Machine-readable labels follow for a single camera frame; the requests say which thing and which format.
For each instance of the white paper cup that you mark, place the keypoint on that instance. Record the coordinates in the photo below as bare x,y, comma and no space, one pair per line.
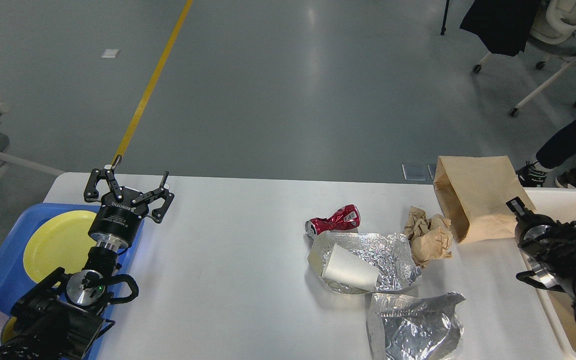
345,267

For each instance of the crushed red soda can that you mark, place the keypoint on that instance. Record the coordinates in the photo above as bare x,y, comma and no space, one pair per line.
344,219

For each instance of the right metal floor plate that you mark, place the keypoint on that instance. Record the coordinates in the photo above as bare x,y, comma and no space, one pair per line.
432,169

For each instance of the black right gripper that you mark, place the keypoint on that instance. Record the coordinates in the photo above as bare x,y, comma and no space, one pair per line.
530,228

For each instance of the metal floor plate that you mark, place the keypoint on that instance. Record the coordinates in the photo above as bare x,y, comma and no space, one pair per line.
432,169
414,172

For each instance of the yellow plastic plate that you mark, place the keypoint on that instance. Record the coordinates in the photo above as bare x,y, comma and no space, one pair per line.
63,241

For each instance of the dark teal mug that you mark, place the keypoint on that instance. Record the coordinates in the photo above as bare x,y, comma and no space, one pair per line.
8,332

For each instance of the white office chair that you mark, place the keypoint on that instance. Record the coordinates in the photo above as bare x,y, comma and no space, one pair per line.
554,33

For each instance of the white plastic bin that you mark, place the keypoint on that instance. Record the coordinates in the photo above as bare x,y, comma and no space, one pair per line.
560,205

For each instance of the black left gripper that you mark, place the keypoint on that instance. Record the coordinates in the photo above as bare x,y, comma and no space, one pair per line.
117,217

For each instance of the left metal floor plate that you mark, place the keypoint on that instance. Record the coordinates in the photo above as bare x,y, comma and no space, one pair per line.
414,172

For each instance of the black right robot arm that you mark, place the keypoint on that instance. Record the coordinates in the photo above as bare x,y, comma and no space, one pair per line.
550,246

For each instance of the brown paper bag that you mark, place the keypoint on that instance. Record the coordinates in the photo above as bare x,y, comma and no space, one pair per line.
473,191
563,322

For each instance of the crumpled brown paper ball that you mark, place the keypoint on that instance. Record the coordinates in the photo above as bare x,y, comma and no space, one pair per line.
429,238

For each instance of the silver foil bag front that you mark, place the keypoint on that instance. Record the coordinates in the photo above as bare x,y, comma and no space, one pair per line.
403,327

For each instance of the crumpled silver foil bag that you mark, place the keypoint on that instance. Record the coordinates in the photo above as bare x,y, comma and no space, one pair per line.
390,253

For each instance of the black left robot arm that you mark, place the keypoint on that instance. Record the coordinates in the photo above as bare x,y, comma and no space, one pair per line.
63,314

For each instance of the black jacket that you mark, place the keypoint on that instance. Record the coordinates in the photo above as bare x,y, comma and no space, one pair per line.
503,26

